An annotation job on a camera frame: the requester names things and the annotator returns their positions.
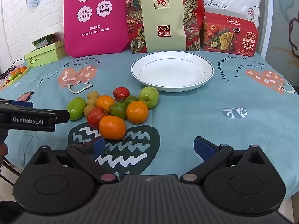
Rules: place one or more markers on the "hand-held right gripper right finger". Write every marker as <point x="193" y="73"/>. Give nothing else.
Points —
<point x="204" y="148"/>

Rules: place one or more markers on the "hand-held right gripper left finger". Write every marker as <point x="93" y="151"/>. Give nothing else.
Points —
<point x="99" y="145"/>

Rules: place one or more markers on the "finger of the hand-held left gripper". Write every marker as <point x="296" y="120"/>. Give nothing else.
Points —
<point x="28" y="121"/>
<point x="22" y="103"/>

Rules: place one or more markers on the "orange tangerine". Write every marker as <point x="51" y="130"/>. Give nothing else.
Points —
<point x="105" y="102"/>
<point x="112" y="127"/>
<point x="137" y="112"/>

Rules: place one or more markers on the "red tomato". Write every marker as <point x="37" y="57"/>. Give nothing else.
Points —
<point x="121" y="93"/>
<point x="94" y="117"/>

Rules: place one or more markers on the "brown longan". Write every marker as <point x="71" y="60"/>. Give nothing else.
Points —
<point x="89" y="110"/>
<point x="91" y="95"/>

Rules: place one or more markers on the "large green tomato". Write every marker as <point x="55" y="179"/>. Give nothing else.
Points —
<point x="118" y="111"/>

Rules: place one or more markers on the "small green tomato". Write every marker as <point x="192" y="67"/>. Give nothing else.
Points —
<point x="130" y="99"/>

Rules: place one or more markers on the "green apple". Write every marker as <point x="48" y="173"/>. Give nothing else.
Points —
<point x="149" y="96"/>

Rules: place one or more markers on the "white plate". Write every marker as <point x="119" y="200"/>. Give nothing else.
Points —
<point x="172" y="71"/>

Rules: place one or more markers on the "black smartphone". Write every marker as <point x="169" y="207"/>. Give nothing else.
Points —
<point x="24" y="95"/>

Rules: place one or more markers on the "yellow-green tray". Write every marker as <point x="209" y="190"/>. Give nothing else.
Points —
<point x="23" y="74"/>

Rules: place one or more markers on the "blue printed tablecloth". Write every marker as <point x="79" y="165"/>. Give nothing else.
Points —
<point x="233" y="133"/>

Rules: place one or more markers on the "light green box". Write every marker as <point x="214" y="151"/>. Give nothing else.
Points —
<point x="44" y="54"/>

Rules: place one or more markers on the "green patterned bowl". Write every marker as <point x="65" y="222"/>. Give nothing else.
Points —
<point x="46" y="42"/>

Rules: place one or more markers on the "pink tote bag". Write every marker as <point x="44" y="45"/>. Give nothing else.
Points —
<point x="93" y="39"/>

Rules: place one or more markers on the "red cracker box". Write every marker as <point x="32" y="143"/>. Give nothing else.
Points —
<point x="229" y="39"/>

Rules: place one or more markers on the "red patterned gift bag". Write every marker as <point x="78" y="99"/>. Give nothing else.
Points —
<point x="161" y="16"/>

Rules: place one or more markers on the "white pole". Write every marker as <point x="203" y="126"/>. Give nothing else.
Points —
<point x="266" y="16"/>

